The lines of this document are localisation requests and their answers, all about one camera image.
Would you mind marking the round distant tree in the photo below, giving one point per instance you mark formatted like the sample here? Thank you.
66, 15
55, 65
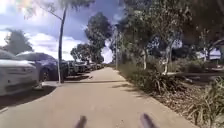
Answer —
81, 53

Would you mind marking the tan paved path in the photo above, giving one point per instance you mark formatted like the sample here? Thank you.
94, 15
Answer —
106, 100

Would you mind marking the row of bushes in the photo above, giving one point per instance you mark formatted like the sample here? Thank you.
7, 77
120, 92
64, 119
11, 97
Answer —
150, 80

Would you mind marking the slim trunk tree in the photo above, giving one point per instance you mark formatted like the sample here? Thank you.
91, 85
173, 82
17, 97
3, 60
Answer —
60, 60

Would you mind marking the row of trees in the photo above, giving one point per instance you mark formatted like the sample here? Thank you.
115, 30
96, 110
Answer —
150, 26

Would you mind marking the brown mulch bed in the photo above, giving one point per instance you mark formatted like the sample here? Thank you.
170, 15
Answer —
176, 100

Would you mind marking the row of parked cars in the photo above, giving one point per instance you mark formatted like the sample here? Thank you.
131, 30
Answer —
16, 75

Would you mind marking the shelter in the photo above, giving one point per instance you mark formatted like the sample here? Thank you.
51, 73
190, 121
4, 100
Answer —
218, 43

